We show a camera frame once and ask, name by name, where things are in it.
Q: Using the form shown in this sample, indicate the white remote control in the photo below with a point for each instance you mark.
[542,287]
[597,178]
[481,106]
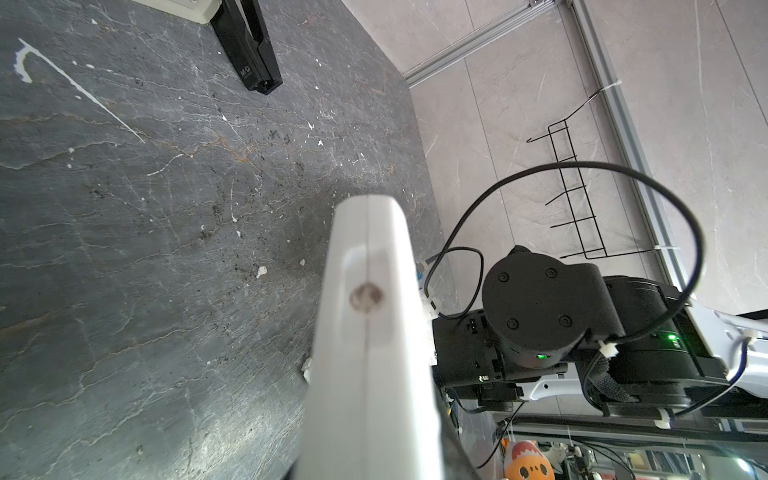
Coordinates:
[370,410]

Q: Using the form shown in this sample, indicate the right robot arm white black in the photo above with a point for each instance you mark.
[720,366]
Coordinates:
[632,347]

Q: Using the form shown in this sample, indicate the grey black stapler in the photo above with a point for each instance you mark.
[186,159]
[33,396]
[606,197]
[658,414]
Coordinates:
[242,32]

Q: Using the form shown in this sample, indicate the black wire hook rack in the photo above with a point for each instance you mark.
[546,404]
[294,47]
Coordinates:
[574,193]

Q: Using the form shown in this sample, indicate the white cable tie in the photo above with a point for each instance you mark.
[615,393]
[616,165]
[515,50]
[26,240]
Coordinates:
[610,86]

